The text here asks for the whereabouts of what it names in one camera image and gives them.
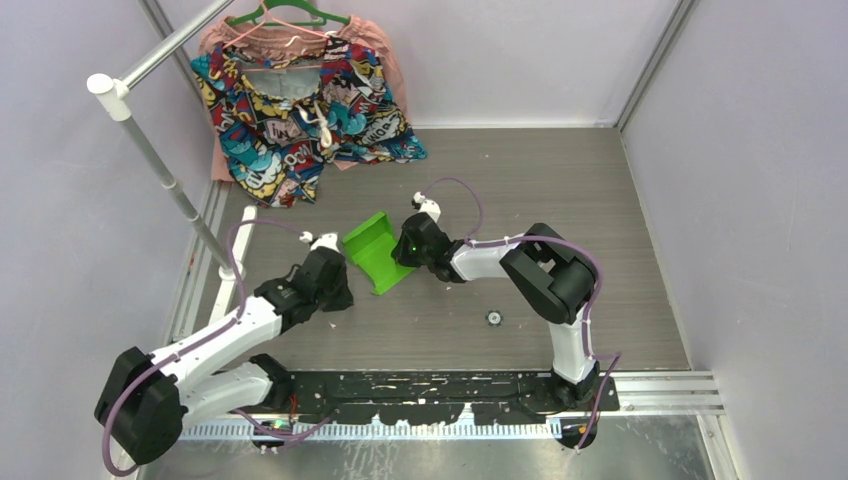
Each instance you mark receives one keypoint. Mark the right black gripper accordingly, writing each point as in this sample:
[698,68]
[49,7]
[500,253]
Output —
[402,258]

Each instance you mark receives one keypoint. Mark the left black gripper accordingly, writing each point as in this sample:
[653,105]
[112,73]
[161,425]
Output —
[346,298]

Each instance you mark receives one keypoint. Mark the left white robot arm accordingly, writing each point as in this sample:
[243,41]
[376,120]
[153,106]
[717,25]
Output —
[149,399]

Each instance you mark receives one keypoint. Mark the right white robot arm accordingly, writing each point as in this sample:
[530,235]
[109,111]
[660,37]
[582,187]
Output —
[558,279]

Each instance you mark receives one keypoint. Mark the colorful patterned shirt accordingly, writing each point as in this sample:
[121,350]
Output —
[283,104]

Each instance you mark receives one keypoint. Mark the metal clothes rack pole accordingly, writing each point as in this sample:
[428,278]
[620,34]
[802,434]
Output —
[112,94]

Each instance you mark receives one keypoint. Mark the green clothes hanger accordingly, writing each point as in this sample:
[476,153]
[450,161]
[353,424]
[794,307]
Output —
[300,13]

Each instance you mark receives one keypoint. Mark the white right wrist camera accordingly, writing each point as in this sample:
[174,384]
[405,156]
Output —
[423,204]

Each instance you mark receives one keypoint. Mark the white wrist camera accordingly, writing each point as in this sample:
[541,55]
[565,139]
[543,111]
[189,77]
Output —
[326,240]
[423,204]

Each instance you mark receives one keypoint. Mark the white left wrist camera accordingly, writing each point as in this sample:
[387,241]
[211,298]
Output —
[326,240]

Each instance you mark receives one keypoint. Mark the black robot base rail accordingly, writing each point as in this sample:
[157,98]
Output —
[495,397]

